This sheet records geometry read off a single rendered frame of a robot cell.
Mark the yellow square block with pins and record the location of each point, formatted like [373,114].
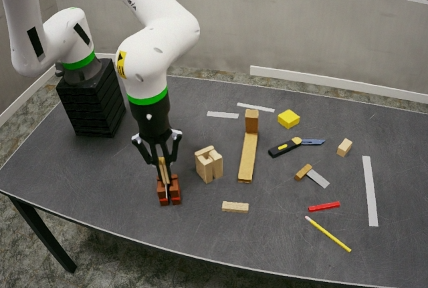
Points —
[288,119]

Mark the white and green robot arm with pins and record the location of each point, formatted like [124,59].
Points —
[141,60]

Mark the try square with wooden stock and grey blade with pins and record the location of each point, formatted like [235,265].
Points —
[307,170]

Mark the yellow pencil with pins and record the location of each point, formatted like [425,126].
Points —
[328,234]

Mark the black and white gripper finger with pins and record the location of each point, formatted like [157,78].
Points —
[170,158]
[136,140]

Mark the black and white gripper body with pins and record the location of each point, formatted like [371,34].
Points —
[155,128]

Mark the red flat bar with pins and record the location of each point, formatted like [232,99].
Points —
[323,206]

